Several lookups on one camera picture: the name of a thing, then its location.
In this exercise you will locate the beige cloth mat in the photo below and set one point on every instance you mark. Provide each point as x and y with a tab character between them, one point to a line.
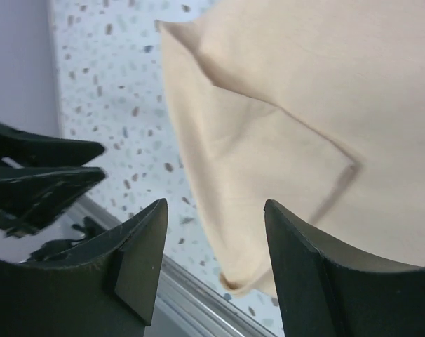
319	105

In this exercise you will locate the aluminium extrusion frame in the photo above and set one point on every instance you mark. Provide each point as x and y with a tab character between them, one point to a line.
191	302

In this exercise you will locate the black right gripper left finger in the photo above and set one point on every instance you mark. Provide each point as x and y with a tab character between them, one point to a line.
105	286

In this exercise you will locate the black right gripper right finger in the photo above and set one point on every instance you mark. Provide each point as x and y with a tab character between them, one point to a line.
326	287

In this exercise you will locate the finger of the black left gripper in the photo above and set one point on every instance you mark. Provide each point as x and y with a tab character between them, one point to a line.
31	199
34	150

